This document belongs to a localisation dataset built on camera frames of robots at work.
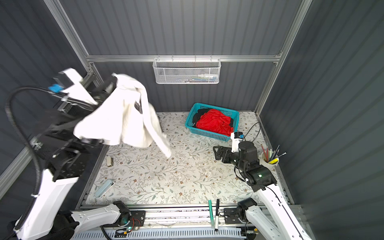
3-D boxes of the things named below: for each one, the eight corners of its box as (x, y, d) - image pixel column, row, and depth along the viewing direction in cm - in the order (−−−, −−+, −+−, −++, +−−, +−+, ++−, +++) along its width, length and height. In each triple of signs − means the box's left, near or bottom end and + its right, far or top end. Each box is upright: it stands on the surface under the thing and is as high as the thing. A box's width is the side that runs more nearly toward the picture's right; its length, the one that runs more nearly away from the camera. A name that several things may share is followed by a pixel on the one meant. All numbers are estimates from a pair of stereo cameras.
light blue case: (97, 196, 82) (93, 194, 79) (112, 180, 88) (109, 177, 85) (100, 199, 81) (96, 197, 78) (116, 183, 87) (113, 180, 84)
